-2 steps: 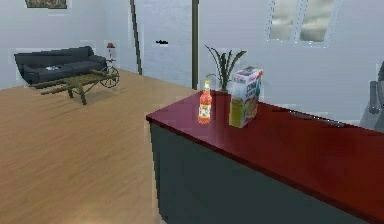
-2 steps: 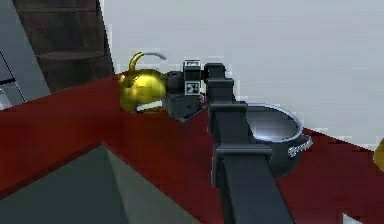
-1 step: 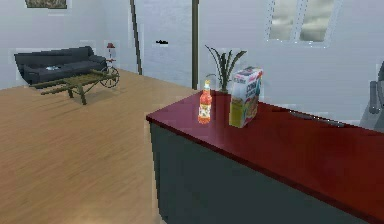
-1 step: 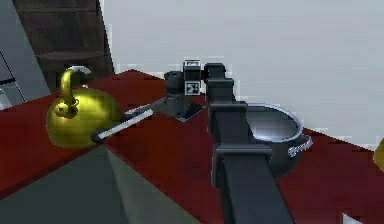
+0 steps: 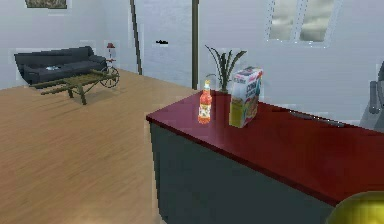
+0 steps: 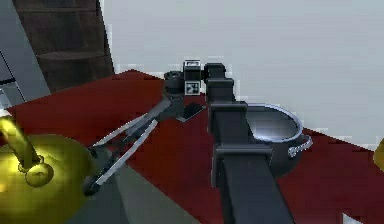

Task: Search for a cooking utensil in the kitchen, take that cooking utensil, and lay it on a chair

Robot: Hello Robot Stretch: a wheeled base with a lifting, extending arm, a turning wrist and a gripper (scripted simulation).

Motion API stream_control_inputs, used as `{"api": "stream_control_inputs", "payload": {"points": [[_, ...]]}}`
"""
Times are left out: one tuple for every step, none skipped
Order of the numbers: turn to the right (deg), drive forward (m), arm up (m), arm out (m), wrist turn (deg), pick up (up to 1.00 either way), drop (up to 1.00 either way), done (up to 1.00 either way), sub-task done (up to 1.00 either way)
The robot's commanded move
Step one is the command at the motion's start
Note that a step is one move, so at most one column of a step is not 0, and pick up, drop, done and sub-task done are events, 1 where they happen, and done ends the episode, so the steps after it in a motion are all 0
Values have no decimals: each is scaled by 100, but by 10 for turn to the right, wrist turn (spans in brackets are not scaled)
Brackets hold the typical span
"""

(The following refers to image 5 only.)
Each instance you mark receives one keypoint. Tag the wooden cart coffee table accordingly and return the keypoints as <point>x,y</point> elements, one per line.
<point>83,80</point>

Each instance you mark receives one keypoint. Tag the red top kitchen counter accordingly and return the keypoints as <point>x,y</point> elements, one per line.
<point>253,160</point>

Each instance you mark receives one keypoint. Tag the white framed window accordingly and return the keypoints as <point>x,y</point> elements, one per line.
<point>301,20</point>

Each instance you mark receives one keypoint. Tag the dark blue sofa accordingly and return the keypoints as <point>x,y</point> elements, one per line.
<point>60,63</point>

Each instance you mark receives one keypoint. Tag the pale object on sofa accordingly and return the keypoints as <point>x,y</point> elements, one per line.
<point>52,68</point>

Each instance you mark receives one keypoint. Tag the yellow round object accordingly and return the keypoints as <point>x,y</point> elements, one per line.
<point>358,210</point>

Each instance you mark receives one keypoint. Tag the cereal box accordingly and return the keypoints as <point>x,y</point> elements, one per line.
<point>246,96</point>

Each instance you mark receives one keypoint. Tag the framed wall picture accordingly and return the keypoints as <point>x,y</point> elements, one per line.
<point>46,3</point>

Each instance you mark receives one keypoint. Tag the red table lamp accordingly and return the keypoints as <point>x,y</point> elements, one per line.
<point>110,50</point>

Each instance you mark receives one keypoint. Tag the green house plant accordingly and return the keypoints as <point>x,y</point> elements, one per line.
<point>225,68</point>

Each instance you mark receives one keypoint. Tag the red sauce bottle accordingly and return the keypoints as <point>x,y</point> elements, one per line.
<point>205,103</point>

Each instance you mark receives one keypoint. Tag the white room door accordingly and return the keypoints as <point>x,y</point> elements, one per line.
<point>165,43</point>

